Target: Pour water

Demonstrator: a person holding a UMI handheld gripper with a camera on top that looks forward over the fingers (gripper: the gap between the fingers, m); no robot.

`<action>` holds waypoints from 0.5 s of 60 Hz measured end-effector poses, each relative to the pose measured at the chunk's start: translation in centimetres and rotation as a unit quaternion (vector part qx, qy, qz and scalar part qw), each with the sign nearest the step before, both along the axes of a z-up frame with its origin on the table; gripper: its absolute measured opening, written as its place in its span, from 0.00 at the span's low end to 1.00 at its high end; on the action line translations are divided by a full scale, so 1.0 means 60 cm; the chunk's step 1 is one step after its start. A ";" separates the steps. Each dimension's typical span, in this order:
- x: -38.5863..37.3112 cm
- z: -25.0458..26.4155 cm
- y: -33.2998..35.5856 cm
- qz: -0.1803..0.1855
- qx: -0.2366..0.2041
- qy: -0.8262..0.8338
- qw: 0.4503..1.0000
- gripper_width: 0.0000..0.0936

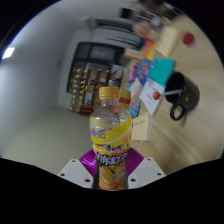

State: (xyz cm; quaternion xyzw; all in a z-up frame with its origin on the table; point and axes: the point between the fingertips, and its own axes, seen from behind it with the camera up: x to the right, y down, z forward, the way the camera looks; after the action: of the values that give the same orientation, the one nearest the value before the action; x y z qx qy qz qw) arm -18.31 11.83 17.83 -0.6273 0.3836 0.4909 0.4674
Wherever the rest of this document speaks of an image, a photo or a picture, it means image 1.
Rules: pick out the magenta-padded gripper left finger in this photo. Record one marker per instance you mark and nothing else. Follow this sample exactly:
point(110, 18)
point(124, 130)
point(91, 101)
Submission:
point(75, 173)

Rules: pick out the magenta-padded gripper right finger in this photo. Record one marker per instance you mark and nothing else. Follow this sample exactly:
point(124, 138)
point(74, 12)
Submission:
point(146, 171)

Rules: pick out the yellow-labelled orange drink bottle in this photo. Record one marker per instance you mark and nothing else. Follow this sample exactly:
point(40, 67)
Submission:
point(111, 133)

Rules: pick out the beige sticky notepad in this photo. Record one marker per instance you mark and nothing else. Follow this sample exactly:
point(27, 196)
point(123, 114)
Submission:
point(141, 126)

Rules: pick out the yellow gift box red ribbon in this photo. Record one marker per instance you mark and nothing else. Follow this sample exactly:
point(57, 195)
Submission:
point(125, 100)

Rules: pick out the wooden shelf unit with trophies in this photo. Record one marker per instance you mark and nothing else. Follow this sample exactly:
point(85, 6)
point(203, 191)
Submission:
point(86, 93)

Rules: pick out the spoon with red knob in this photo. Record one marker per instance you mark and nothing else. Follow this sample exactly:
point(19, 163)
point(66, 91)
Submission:
point(173, 91)

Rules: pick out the black mug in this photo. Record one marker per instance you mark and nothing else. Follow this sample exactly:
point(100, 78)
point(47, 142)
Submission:
point(186, 93)

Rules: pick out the blue colourful book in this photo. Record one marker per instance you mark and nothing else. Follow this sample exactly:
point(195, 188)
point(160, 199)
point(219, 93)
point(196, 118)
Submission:
point(145, 71)

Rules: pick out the teal notebook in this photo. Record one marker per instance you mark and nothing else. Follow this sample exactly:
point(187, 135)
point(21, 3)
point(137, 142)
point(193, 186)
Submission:
point(161, 71)

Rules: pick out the dark glass door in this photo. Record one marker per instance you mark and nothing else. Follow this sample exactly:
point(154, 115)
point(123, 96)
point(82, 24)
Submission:
point(96, 55)

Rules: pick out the beige paper pad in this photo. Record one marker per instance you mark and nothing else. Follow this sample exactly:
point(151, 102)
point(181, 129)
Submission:
point(168, 41)

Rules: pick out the ceiling light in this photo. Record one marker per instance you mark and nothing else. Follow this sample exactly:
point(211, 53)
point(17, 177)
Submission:
point(8, 52)

